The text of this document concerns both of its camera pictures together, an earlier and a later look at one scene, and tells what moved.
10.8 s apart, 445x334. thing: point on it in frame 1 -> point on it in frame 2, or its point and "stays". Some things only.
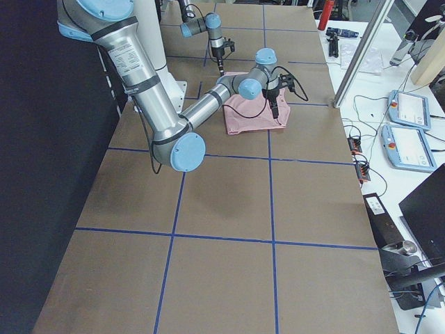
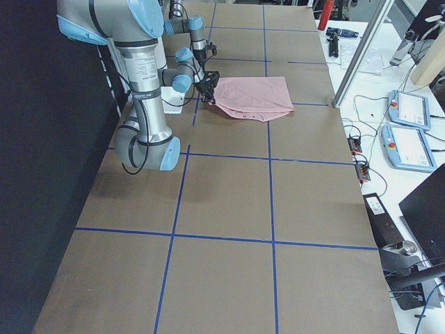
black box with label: (384, 234) stays
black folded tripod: (334, 46) stays
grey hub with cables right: (362, 172) stays
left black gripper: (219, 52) -> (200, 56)
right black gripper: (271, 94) -> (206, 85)
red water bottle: (325, 14) stays
